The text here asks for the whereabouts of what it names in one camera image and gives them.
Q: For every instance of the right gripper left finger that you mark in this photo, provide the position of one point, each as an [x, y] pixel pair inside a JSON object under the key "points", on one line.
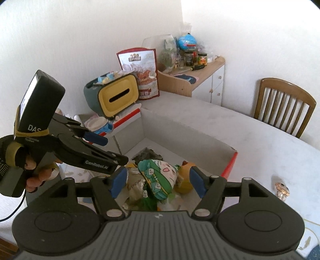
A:
{"points": [[106, 190]]}

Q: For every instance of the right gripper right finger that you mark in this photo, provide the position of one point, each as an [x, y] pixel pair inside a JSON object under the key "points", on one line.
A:
{"points": [[210, 190]]}

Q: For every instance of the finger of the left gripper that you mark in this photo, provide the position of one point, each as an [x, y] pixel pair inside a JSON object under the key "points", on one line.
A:
{"points": [[100, 157], [94, 138]]}

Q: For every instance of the silver foil snack pouch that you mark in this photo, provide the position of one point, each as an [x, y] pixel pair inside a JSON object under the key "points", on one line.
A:
{"points": [[134, 184]]}

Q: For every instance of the dark tea leaf bag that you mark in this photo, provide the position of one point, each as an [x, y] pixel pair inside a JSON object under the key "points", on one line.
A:
{"points": [[146, 154]]}

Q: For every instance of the green fabric doll pouch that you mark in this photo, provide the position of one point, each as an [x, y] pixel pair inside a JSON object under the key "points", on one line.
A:
{"points": [[160, 176]]}

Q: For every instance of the cartoon face shell charm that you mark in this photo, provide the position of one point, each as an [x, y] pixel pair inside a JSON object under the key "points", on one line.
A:
{"points": [[282, 191]]}

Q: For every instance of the person's left hand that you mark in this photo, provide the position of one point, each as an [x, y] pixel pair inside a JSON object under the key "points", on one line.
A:
{"points": [[46, 173]]}

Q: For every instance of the white paper cup lid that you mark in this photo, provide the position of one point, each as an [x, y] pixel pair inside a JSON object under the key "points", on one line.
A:
{"points": [[94, 124]]}

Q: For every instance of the red white cardboard box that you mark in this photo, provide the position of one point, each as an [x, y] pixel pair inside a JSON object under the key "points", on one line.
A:
{"points": [[174, 141]]}

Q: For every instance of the green tassel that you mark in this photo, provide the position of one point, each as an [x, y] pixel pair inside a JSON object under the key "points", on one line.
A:
{"points": [[147, 204]]}

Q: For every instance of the yellow green tissue box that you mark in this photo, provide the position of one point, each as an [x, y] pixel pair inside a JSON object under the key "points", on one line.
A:
{"points": [[109, 99]]}

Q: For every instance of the red white snack bag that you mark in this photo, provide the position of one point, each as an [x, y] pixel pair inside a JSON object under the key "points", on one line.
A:
{"points": [[142, 63]]}

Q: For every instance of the white wooden side cabinet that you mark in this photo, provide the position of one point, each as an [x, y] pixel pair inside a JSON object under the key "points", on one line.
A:
{"points": [[205, 84]]}

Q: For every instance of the wooden chair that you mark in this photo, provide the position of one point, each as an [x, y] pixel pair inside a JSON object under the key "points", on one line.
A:
{"points": [[284, 105]]}

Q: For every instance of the glass jar dark lid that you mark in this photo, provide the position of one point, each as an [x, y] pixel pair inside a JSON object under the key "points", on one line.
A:
{"points": [[202, 59]]}

